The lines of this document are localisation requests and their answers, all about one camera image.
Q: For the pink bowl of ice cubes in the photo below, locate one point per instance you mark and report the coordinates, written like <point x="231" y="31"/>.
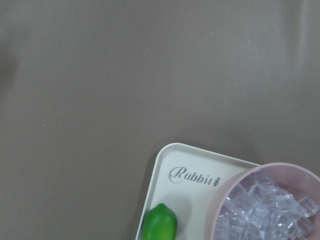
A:
<point x="278" y="200"/>

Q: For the cream rabbit tray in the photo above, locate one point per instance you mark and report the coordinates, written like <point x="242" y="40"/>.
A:
<point x="186" y="178"/>

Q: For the green lime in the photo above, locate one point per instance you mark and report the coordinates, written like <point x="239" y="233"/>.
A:
<point x="160" y="223"/>

